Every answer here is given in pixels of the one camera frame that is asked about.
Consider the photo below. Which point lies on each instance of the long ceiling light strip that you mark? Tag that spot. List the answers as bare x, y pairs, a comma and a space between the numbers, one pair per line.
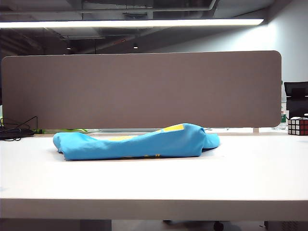
132, 23

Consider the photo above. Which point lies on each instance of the rubik's cube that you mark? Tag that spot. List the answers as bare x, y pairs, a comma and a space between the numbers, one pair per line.
298, 126

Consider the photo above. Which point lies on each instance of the black office chair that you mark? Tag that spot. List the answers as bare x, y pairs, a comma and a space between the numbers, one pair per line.
297, 96

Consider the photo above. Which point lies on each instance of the blue white soccer jersey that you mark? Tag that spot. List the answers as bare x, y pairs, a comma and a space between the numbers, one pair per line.
134, 146

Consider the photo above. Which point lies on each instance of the small ceiling spot lamp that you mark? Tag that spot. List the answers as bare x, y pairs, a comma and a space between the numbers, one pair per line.
135, 45

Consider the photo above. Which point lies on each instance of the brown desk partition panel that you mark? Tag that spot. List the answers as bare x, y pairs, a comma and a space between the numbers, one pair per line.
144, 91

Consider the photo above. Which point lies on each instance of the flat black device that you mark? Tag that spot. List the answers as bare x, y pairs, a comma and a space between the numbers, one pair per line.
21, 132

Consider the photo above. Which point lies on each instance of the green white box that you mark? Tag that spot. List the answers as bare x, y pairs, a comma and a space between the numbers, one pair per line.
284, 118

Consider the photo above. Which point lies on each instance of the black chair base under desk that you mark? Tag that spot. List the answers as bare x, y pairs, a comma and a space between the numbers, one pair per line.
217, 225

